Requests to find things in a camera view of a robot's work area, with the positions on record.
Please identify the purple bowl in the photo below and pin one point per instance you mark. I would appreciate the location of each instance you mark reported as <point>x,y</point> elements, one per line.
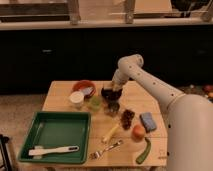
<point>110,95</point>

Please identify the dark cabinet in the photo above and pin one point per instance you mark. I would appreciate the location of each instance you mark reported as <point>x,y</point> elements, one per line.
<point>31,59</point>

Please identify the green cup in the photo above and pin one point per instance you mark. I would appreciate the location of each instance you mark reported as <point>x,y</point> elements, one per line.
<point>95,103</point>

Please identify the dark grape bunch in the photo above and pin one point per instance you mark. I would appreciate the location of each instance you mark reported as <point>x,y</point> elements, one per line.
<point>126,119</point>

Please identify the wooden table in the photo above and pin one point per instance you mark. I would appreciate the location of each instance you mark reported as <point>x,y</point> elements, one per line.
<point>134,98</point>

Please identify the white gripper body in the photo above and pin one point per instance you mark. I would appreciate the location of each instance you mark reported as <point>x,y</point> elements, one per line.
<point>116,87</point>

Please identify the green cucumber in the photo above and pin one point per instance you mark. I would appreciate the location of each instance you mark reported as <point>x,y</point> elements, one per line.
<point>141,158</point>

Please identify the green plastic tray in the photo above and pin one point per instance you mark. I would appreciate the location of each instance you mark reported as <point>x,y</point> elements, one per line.
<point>57,129</point>

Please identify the white cup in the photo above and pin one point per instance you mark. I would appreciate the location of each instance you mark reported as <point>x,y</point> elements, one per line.
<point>77,98</point>

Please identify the silver fork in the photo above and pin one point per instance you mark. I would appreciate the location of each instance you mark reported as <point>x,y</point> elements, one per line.
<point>98,154</point>

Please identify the blue sponge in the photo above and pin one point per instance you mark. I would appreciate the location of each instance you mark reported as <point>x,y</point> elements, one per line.
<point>148,122</point>

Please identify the white spatula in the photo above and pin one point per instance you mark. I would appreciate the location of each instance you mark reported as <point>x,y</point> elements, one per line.
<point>39,150</point>

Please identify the small dark cup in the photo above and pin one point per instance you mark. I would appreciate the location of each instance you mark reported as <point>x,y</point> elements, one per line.
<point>113,108</point>

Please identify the orange bowl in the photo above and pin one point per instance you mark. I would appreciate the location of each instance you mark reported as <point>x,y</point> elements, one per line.
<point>87,87</point>

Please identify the orange fruit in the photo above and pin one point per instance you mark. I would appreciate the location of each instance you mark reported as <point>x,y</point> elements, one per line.
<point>138,132</point>

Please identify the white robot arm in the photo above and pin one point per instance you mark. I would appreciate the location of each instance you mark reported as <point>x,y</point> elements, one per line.
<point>190,116</point>

